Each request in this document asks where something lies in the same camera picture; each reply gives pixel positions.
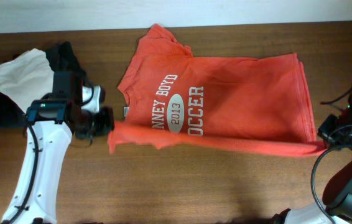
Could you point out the black folded garment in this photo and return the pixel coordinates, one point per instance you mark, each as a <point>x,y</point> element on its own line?
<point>61,58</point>

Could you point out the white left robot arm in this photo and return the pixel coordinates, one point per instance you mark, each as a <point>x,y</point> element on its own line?
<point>51,124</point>

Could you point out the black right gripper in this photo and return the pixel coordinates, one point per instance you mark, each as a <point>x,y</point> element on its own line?
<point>328,130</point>

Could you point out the orange printed t-shirt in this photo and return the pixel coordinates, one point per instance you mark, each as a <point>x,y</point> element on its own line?
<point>239,104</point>

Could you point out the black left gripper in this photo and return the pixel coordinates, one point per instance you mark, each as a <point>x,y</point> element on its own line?
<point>104,121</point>

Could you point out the white folded cloth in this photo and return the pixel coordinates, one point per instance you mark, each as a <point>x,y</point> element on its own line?
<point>26,78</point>

